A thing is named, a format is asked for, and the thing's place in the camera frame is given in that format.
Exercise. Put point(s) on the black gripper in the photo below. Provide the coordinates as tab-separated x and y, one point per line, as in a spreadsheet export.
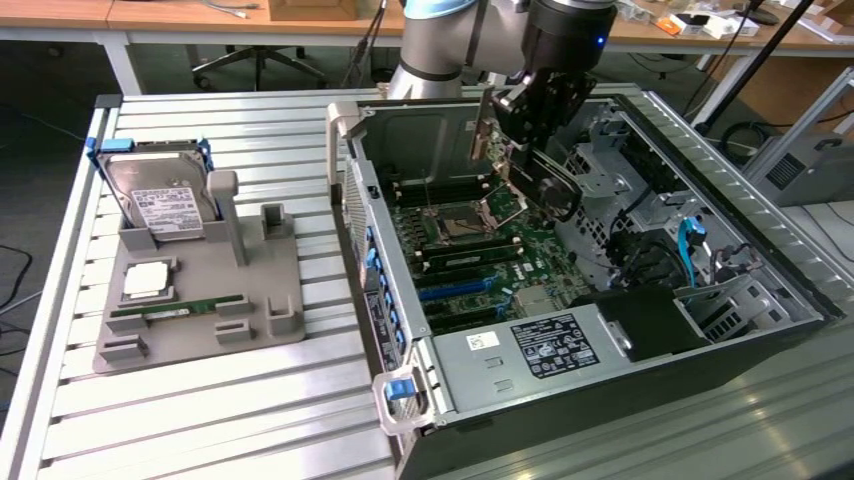
567	35

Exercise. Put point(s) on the graphics card with metal bracket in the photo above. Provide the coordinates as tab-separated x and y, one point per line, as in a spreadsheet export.
554	190

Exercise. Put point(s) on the black and white device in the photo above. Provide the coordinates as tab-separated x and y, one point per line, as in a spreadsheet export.
690	24

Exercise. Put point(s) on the white box device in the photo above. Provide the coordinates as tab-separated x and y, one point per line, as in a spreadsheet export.
730	29

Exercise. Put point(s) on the black monitor base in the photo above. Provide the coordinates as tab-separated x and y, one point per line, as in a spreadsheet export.
757	15

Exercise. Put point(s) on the black tripod pole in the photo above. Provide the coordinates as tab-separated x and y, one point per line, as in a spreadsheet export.
767	47

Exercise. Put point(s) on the silver disk bay cage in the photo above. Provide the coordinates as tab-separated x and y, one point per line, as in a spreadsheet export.
614	185

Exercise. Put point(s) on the wooden desk with white legs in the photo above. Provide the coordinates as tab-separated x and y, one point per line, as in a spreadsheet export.
67	20
794	40

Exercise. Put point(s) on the metal socket cover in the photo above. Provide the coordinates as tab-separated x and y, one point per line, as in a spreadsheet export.
500	205

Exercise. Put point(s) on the CPU socket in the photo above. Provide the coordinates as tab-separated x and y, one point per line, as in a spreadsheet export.
460	222

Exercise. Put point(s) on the green motherboard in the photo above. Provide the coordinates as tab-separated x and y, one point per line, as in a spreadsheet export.
534	250

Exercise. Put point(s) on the black office chair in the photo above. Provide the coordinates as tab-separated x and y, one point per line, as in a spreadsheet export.
256	60

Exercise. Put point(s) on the black RAM stick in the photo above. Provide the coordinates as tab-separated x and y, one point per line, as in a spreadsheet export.
467	260

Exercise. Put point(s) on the grey machine housing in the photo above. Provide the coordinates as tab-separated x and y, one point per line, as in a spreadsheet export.
823	175

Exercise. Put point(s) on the silver chipset heatsink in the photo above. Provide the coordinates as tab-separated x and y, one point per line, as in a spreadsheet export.
534	302

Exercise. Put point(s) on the blue expansion slot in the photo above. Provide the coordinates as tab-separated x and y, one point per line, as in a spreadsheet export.
454	290

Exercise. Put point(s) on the grey power supply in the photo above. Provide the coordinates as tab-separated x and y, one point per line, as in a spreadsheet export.
507	360

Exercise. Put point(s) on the hard disk in blue caddy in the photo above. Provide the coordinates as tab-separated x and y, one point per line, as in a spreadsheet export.
167	200

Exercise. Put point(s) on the grey parts rack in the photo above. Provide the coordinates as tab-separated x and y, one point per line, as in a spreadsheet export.
200	280

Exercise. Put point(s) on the open black PC case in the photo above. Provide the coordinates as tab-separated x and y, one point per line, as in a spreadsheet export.
600	415

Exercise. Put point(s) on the silver CPU chip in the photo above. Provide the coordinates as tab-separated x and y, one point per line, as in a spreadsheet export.
147	279

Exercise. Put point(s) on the green RAM stick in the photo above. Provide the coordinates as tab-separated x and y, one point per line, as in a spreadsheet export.
173	311

